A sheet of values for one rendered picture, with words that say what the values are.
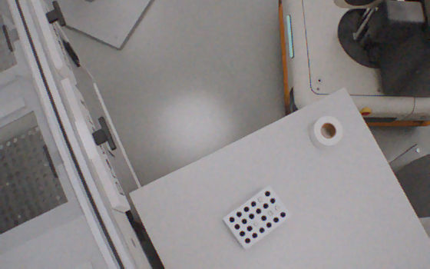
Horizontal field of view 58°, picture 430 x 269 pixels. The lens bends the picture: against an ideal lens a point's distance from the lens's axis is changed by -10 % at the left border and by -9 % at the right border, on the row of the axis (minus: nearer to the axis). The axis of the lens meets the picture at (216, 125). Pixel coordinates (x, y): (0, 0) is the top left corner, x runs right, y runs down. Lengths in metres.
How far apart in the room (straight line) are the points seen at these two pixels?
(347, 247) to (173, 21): 1.34
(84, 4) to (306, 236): 1.51
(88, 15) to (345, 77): 1.18
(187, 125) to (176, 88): 0.17
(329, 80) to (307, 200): 0.72
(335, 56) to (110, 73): 0.97
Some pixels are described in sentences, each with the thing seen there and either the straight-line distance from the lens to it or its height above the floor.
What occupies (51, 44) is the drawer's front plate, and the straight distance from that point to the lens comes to 0.94.
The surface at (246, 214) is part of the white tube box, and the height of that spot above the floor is 0.80.
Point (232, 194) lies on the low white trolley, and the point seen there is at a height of 0.76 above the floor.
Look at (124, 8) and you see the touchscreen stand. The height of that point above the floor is 0.03.
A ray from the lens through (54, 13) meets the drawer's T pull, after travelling 1.00.
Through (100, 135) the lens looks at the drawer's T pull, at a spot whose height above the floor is 0.91.
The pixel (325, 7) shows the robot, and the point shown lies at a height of 0.28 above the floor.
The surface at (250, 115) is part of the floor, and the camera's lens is 1.80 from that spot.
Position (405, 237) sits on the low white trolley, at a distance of 1.06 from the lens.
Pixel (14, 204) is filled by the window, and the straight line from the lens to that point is 0.42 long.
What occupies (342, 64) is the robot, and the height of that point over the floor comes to 0.28.
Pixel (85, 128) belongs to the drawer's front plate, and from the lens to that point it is 0.84.
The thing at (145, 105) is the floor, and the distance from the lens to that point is 1.82.
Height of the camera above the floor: 1.71
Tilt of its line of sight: 74 degrees down
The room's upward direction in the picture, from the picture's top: 4 degrees clockwise
